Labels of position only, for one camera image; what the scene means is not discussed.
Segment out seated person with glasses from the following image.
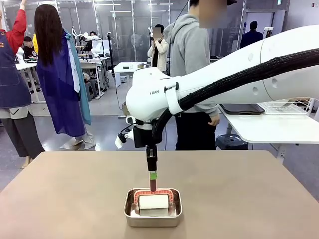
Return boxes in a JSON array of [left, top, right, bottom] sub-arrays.
[[23, 36, 37, 60]]

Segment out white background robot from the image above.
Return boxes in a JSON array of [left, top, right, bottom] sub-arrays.
[[71, 27, 110, 59]]

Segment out pink lint roller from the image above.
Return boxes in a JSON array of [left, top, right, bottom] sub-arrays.
[[133, 178, 175, 217]]

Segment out white side table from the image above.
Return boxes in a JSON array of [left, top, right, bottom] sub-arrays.
[[218, 104, 319, 165]]

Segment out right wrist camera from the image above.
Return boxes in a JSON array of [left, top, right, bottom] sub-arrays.
[[114, 128, 135, 150]]

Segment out person in dark jacket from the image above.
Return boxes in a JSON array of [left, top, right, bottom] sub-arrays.
[[240, 21, 264, 49]]

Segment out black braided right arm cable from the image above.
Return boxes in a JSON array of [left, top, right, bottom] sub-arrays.
[[151, 48, 319, 145]]

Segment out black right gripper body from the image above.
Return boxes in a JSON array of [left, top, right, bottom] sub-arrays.
[[133, 119, 154, 148]]

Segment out person's right forearm gray sleeve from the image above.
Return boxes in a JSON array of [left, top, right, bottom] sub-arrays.
[[199, 104, 220, 118]]

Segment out person in gray hoodie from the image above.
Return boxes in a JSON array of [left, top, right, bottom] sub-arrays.
[[163, 0, 237, 151]]

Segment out person in cream jacket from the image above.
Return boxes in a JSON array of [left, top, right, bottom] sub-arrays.
[[147, 24, 170, 75]]

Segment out steel rectangular tin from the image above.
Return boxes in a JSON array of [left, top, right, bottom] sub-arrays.
[[124, 188, 183, 228]]

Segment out white background table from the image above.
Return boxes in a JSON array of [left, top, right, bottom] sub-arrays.
[[113, 61, 148, 118]]

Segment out white wire dish rack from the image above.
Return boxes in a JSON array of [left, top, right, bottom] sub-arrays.
[[264, 98, 316, 116]]

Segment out gray plastic stool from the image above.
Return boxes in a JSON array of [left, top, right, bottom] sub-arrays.
[[84, 79, 100, 100]]

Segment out dark brown serving tray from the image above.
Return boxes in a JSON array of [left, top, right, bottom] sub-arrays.
[[219, 103, 266, 116]]

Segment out dark blue metal stool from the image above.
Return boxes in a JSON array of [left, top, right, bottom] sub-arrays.
[[215, 133, 249, 151]]

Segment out white background desk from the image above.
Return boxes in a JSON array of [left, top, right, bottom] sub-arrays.
[[79, 56, 112, 98]]

